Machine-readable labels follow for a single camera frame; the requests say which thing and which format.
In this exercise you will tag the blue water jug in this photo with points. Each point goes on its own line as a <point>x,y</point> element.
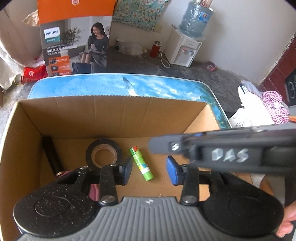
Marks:
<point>195,18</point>

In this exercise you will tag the white water dispenser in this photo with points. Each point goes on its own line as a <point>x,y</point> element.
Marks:
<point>181,50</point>

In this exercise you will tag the red plastic bag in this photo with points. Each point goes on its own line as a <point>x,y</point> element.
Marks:
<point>32,74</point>

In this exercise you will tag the white bedding pile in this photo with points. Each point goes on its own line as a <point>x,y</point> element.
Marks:
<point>252,111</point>

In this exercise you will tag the dark red wooden door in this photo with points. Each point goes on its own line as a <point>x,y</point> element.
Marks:
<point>282,76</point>

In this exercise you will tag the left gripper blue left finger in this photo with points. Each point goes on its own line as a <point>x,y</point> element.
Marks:
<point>126,169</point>

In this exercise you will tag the pink round lid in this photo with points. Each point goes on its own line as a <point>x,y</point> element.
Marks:
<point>93,192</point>

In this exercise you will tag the person right hand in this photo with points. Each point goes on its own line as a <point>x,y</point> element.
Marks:
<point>286,226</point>

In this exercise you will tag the black tape roll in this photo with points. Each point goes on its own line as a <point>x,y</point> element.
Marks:
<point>102,152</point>

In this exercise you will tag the brown cardboard box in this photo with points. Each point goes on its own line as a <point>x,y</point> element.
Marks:
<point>74,123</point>

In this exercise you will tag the pink checkered cloth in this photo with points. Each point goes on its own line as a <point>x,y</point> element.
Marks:
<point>273,103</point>

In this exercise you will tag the green glue stick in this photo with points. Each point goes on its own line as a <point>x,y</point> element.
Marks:
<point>141,164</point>

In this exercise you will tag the black cylindrical tube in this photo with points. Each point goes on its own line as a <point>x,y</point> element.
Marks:
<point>52,157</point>

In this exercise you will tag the floral teal hanging cloth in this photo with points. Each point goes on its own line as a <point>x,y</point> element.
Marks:
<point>143,14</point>

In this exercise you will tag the orange Philips product box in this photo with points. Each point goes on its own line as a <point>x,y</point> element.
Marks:
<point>75,35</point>

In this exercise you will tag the beach print table mat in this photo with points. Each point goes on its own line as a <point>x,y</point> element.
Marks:
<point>127,84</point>

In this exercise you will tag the red thermos bottle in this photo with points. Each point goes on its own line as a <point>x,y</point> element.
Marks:
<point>155,49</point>

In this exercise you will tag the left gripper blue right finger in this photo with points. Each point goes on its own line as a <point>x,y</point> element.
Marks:
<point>174,171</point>

